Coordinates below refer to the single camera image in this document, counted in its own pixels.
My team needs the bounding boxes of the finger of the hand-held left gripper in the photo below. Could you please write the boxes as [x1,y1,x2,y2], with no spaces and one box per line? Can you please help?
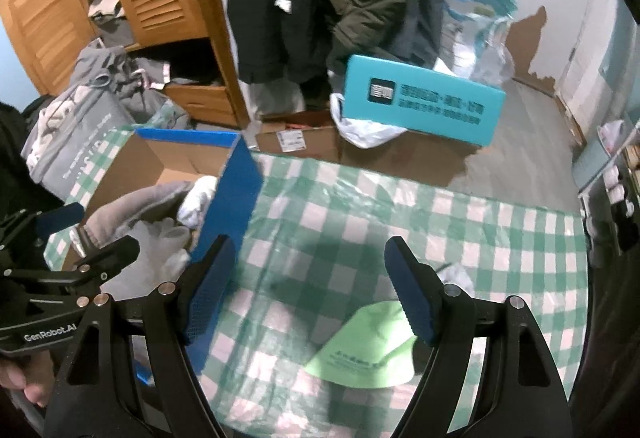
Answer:
[5,236,142,291]
[0,202,86,249]

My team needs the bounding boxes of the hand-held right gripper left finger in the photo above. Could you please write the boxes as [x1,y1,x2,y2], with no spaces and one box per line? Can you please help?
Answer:
[42,234,237,438]

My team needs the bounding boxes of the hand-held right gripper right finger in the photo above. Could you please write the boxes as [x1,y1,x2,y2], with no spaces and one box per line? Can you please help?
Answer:
[384,236,573,438]

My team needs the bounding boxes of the white cloth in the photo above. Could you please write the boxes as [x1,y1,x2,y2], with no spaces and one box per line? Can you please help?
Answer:
[177,175,219,229]

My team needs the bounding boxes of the blue-rimmed cardboard box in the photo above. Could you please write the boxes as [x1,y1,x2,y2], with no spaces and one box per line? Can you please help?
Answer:
[65,128,264,384]

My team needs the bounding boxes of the person's left hand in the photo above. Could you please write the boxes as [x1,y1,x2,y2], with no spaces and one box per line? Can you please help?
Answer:
[0,349,57,391]

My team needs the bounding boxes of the white crumpled wrapper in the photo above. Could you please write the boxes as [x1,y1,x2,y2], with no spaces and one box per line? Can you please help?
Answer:
[437,263,473,293]

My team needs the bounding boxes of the light green paper bag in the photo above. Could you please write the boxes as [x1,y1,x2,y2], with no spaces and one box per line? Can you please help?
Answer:
[304,300,418,389]

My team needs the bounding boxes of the dark bag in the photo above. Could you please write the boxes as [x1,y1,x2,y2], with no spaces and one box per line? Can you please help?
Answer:
[0,102,66,219]

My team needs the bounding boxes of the green checkered tablecloth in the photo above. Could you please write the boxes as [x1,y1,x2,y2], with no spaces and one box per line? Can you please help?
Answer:
[42,128,591,438]

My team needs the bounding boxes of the grey printed tote bag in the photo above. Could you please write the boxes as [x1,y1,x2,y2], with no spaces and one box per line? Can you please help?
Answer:
[22,85,136,199]

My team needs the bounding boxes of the grey hoodie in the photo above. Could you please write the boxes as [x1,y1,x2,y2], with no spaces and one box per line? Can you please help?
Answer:
[67,45,171,119]

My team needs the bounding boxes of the labelled brown cardboard carton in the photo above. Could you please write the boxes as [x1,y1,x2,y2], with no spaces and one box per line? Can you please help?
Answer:
[254,110,346,163]

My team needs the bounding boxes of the wooden wardrobe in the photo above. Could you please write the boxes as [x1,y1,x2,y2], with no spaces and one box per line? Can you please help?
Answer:
[0,0,251,129]

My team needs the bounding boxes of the teal shoe box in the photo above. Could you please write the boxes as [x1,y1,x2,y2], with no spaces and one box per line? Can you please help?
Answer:
[342,54,506,149]

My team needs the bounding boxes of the pile of folded clothes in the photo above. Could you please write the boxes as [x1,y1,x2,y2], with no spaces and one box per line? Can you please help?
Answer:
[87,0,136,51]

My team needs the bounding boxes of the grey shoe rack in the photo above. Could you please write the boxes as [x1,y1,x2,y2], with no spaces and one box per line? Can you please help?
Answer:
[572,118,640,259]

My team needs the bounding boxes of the group of shoes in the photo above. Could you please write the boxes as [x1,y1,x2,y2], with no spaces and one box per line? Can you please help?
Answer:
[602,163,636,219]

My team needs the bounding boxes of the small white plastic bag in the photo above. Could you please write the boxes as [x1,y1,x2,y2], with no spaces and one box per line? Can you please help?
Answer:
[597,120,626,153]

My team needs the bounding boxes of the blue and white plastic bag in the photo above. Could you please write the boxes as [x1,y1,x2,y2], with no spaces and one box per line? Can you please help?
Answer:
[442,0,518,83]

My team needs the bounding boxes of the black hanging jacket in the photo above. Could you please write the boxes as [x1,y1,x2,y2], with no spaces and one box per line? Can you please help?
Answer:
[227,0,331,83]

